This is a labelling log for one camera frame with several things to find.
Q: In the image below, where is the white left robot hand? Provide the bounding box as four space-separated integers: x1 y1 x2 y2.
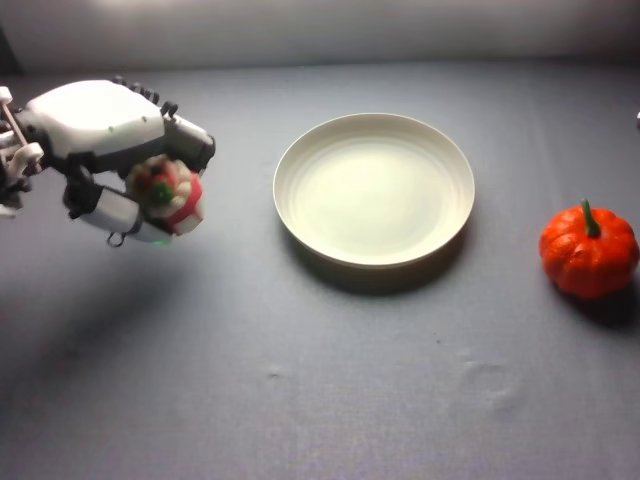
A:
22 75 217 249

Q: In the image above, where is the toy cake with red icing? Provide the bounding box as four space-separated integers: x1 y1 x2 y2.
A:
124 154 205 236

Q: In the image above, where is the orange toy pumpkin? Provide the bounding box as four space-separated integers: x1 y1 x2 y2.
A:
538 198 640 301

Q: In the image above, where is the white round plate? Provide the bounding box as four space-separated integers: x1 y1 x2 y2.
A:
272 113 476 266

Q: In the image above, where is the grey table cloth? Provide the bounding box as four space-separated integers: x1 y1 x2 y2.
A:
0 62 640 480

